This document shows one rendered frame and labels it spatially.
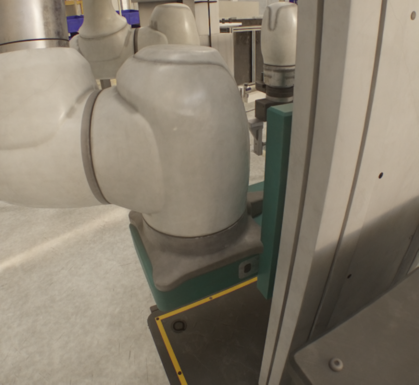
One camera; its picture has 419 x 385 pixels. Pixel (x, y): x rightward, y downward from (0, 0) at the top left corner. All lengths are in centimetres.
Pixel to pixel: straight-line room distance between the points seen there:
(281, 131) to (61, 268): 141
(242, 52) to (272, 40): 243
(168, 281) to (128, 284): 101
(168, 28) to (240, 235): 41
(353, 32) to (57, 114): 30
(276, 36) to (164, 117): 50
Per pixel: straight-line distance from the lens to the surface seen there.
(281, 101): 79
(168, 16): 62
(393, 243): 51
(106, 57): 64
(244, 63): 321
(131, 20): 471
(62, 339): 132
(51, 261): 166
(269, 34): 76
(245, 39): 319
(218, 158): 32
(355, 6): 24
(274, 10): 76
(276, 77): 77
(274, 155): 33
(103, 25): 63
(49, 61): 37
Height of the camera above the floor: 103
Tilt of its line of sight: 30 degrees down
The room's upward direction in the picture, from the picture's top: 3 degrees counter-clockwise
